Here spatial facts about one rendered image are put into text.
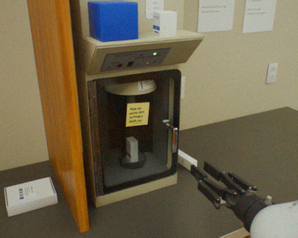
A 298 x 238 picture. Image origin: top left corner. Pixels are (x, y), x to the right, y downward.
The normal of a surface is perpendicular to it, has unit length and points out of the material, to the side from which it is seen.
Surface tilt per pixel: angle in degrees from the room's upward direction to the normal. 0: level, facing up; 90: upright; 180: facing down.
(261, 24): 90
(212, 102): 90
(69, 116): 90
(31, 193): 0
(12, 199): 0
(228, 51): 90
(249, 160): 0
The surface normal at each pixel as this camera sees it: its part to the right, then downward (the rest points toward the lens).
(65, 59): 0.45, 0.35
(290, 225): -0.56, -0.44
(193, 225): 0.00, -0.92
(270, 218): -0.57, -0.68
